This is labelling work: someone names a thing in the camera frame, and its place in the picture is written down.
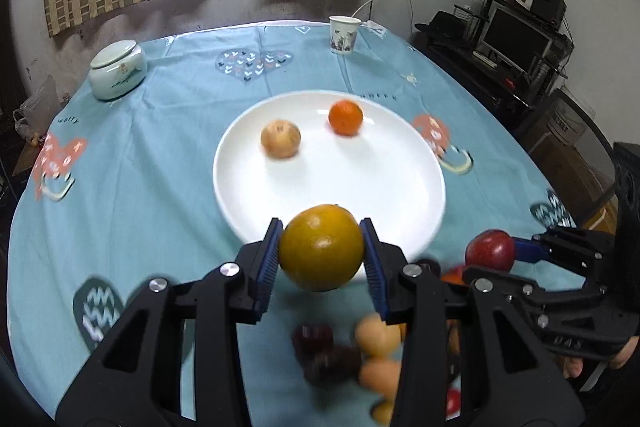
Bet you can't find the black desk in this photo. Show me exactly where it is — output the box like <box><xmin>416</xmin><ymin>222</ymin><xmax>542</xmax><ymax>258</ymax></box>
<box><xmin>425</xmin><ymin>27</ymin><xmax>576</xmax><ymax>130</ymax></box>

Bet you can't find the white ceramic lidded jar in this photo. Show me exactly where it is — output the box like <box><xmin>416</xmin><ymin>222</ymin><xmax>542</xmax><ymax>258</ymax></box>
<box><xmin>89</xmin><ymin>39</ymin><xmax>148</xmax><ymax>101</ymax></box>

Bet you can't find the small orange mandarin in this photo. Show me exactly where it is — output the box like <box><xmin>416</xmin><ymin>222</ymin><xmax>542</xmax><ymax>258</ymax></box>
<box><xmin>328</xmin><ymin>99</ymin><xmax>364</xmax><ymax>138</ymax></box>

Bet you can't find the yellow green round fruit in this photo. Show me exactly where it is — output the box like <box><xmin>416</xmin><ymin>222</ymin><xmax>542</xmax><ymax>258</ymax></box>
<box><xmin>370</xmin><ymin>399</ymin><xmax>396</xmax><ymax>425</ymax></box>

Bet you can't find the person's right hand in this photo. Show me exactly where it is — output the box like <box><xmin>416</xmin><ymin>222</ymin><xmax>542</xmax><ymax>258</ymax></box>
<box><xmin>561</xmin><ymin>334</ymin><xmax>640</xmax><ymax>380</ymax></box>

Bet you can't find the blue printed tablecloth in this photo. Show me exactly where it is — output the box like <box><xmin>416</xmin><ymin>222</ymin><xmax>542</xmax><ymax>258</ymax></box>
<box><xmin>7</xmin><ymin>21</ymin><xmax>618</xmax><ymax>427</ymax></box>

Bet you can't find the white paper cup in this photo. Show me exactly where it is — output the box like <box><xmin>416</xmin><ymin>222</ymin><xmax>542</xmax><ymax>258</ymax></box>
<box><xmin>329</xmin><ymin>15</ymin><xmax>362</xmax><ymax>56</ymax></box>

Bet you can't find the plastic bag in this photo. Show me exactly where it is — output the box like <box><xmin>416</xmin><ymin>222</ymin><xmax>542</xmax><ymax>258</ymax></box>
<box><xmin>12</xmin><ymin>77</ymin><xmax>63</xmax><ymax>140</ymax></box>

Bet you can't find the black speaker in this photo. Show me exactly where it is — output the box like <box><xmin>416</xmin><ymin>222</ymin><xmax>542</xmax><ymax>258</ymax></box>
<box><xmin>530</xmin><ymin>0</ymin><xmax>567</xmax><ymax>20</ymax></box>

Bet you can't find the tan round fruit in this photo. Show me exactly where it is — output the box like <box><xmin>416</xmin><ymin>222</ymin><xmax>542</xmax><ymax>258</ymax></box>
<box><xmin>260</xmin><ymin>119</ymin><xmax>302</xmax><ymax>159</ymax></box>

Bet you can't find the black hat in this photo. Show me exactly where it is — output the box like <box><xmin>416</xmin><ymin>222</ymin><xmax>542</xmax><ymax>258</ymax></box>
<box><xmin>415</xmin><ymin>11</ymin><xmax>469</xmax><ymax>40</ymax></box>

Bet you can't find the black monitor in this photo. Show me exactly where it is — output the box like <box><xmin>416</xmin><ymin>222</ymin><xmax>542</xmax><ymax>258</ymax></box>
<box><xmin>482</xmin><ymin>4</ymin><xmax>553</xmax><ymax>72</ymax></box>

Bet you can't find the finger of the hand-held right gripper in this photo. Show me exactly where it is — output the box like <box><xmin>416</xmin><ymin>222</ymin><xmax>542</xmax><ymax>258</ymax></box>
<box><xmin>510</xmin><ymin>227</ymin><xmax>617</xmax><ymax>280</ymax></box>
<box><xmin>462</xmin><ymin>266</ymin><xmax>607</xmax><ymax>325</ymax></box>

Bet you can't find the orange yellow round fruit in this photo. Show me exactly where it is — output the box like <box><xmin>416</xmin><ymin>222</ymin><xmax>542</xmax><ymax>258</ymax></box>
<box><xmin>355</xmin><ymin>313</ymin><xmax>402</xmax><ymax>360</ymax></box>

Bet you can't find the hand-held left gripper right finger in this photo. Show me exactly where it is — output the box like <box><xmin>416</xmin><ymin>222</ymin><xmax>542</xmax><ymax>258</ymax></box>
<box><xmin>358</xmin><ymin>218</ymin><xmax>586</xmax><ymax>427</ymax></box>

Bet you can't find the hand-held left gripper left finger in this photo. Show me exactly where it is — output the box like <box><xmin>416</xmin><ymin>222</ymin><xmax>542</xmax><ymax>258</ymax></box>
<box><xmin>55</xmin><ymin>217</ymin><xmax>286</xmax><ymax>427</ymax></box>

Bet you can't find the pale yellow round fruit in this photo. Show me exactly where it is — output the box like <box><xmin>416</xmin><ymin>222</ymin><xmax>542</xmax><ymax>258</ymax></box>
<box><xmin>359</xmin><ymin>359</ymin><xmax>403</xmax><ymax>400</ymax></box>

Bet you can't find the white plate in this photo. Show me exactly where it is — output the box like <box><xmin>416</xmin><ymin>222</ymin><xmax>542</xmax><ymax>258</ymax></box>
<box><xmin>212</xmin><ymin>90</ymin><xmax>447</xmax><ymax>286</ymax></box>

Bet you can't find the yellow green orange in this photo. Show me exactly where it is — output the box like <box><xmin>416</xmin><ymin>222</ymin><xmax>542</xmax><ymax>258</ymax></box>
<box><xmin>278</xmin><ymin>204</ymin><xmax>365</xmax><ymax>293</ymax></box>

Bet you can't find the red apple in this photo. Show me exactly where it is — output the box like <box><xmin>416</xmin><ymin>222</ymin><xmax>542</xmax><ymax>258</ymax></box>
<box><xmin>465</xmin><ymin>230</ymin><xmax>516</xmax><ymax>269</ymax></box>

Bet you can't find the large orange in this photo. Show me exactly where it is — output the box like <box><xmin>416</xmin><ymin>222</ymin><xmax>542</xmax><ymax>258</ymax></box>
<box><xmin>440</xmin><ymin>266</ymin><xmax>471</xmax><ymax>285</ymax></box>

